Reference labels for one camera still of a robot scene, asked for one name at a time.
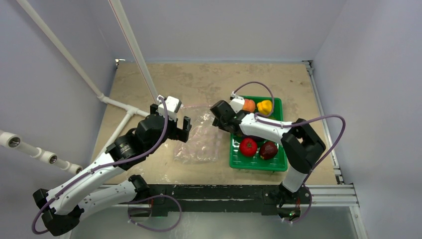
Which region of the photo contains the clear pink zip top bag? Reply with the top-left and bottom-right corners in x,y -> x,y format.
174,105 -> 222,164

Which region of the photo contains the red toy tomato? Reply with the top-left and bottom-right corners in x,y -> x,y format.
239,137 -> 258,157

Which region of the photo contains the dark red toy apple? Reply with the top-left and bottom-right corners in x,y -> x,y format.
259,141 -> 279,160

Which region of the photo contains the purple toy eggplant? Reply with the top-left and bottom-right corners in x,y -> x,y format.
241,135 -> 266,144

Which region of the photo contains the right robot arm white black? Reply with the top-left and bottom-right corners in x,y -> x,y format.
210,100 -> 326,203

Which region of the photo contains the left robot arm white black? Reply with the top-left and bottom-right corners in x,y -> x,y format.
31,101 -> 192,237

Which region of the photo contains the orange toy pumpkin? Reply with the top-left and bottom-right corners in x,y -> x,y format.
242,99 -> 256,113

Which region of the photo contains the yellow toy bell pepper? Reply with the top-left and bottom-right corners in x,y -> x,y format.
256,100 -> 273,116

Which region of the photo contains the green plastic tray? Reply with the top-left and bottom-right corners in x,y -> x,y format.
229,96 -> 288,172

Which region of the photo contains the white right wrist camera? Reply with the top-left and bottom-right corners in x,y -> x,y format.
229,92 -> 245,113

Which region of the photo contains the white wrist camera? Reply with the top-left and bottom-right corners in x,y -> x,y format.
157,95 -> 182,122
229,92 -> 245,113

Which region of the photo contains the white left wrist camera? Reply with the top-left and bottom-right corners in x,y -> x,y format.
157,95 -> 182,122

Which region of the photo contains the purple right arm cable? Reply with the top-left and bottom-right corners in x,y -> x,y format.
230,81 -> 347,185

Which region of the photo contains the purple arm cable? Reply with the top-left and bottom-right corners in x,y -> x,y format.
31,96 -> 169,235
230,81 -> 347,185

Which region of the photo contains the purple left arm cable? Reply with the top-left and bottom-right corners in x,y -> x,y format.
31,96 -> 169,235

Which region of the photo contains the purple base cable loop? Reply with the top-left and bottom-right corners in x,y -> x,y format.
127,194 -> 183,233

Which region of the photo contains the white pvc pipe frame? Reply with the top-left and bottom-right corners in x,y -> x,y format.
0,0 -> 160,175

